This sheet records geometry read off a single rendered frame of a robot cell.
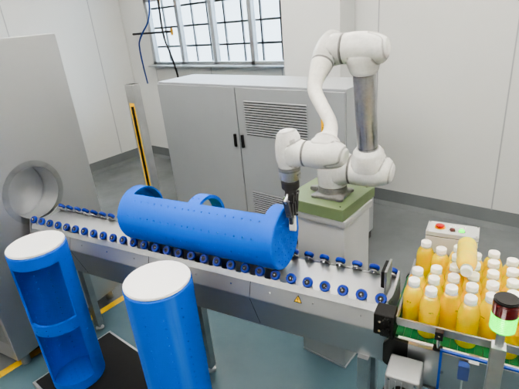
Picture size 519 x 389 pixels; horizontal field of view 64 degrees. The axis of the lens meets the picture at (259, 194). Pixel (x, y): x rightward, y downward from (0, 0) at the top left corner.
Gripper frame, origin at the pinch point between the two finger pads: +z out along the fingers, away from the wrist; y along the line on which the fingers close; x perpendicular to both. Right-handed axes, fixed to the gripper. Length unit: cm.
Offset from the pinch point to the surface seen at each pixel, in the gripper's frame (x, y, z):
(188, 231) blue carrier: 44.7, -15.9, 3.6
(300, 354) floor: 18, 38, 116
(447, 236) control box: -60, 22, 7
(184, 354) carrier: 31, -48, 43
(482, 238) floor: -76, 227, 116
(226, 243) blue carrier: 24.4, -16.2, 5.9
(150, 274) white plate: 48, -40, 12
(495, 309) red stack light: -77, -40, -7
